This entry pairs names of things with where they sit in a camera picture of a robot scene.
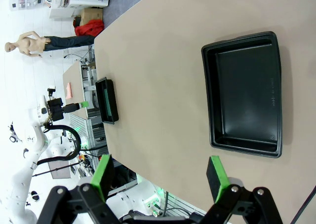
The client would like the wooden top table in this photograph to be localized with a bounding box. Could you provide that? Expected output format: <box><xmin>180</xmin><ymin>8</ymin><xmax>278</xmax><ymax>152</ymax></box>
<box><xmin>62</xmin><ymin>61</ymin><xmax>89</xmax><ymax>120</ymax></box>

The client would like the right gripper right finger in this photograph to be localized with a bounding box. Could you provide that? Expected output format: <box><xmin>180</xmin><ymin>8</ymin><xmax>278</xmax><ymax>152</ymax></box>
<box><xmin>201</xmin><ymin>155</ymin><xmax>284</xmax><ymax>224</ymax></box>

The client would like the mannequin with blue jeans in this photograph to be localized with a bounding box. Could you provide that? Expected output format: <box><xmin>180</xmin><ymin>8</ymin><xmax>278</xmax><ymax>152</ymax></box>
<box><xmin>4</xmin><ymin>31</ymin><xmax>96</xmax><ymax>59</ymax></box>

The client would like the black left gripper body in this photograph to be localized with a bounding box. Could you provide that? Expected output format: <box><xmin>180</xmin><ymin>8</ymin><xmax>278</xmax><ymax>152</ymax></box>
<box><xmin>46</xmin><ymin>98</ymin><xmax>65</xmax><ymax>122</ymax></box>

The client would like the large cardboard box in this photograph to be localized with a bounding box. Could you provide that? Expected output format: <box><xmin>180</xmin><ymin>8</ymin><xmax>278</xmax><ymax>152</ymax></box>
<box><xmin>80</xmin><ymin>8</ymin><xmax>104</xmax><ymax>27</ymax></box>

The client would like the green perforated circuit board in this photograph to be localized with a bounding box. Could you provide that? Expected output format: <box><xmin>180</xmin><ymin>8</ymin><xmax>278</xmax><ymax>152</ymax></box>
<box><xmin>103</xmin><ymin>84</ymin><xmax>112</xmax><ymax>118</ymax></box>

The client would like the left arm black cable sleeve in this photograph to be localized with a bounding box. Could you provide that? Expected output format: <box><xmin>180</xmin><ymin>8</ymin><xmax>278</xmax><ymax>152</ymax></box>
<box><xmin>37</xmin><ymin>124</ymin><xmax>82</xmax><ymax>166</ymax></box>

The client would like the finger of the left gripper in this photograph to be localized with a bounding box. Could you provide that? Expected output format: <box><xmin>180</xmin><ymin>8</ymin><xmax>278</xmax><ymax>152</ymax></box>
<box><xmin>63</xmin><ymin>101</ymin><xmax>89</xmax><ymax>112</ymax></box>

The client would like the black ESD tray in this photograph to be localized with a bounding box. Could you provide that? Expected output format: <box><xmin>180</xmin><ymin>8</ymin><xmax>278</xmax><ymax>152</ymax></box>
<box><xmin>201</xmin><ymin>31</ymin><xmax>283</xmax><ymax>159</ymax></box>
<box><xmin>95</xmin><ymin>77</ymin><xmax>119</xmax><ymax>125</ymax></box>

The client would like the pink object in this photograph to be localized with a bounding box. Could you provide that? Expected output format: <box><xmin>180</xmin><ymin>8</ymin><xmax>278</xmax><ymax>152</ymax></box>
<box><xmin>66</xmin><ymin>82</ymin><xmax>75</xmax><ymax>99</ymax></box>

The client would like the white cabinet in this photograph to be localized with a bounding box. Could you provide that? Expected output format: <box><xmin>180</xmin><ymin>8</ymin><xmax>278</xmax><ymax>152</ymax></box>
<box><xmin>49</xmin><ymin>0</ymin><xmax>109</xmax><ymax>19</ymax></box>

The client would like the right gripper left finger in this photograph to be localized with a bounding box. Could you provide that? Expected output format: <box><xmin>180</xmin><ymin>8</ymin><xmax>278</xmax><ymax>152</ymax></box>
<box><xmin>37</xmin><ymin>154</ymin><xmax>119</xmax><ymax>224</ymax></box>

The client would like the red cloth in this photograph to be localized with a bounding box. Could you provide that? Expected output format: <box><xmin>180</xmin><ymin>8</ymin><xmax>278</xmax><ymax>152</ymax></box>
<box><xmin>74</xmin><ymin>19</ymin><xmax>105</xmax><ymax>37</ymax></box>

